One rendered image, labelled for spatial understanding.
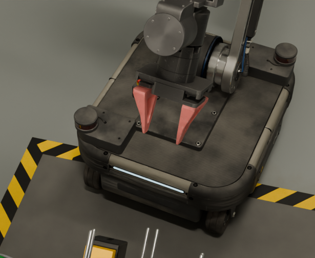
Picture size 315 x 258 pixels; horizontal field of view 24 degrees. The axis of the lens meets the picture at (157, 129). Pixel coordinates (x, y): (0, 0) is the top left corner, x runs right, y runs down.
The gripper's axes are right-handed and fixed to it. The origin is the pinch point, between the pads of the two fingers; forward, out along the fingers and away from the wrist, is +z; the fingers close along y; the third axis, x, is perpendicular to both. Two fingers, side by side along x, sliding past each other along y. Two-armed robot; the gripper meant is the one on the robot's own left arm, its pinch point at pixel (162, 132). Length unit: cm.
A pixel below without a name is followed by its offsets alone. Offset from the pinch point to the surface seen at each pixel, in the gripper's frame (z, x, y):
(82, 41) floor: 36, 148, -81
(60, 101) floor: 51, 122, -74
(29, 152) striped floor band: 63, 101, -71
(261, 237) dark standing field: 63, 100, 9
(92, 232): -2.8, -38.0, 5.9
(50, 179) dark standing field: 67, 95, -60
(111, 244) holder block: 12.0, -15.1, 0.7
